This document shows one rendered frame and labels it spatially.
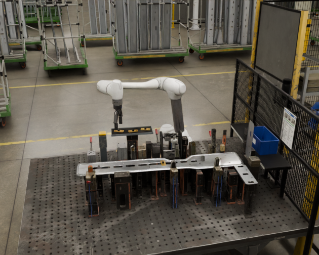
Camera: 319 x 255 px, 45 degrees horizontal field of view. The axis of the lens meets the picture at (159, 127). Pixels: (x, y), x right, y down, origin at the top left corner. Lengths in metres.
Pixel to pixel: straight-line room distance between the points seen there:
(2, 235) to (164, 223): 1.90
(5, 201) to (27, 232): 1.75
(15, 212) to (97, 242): 1.86
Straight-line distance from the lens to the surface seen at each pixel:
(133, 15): 9.92
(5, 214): 4.60
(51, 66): 9.13
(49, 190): 3.53
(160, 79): 3.57
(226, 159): 3.31
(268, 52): 5.68
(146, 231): 2.95
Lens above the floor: 2.58
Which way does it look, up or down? 24 degrees down
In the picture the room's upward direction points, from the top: straight up
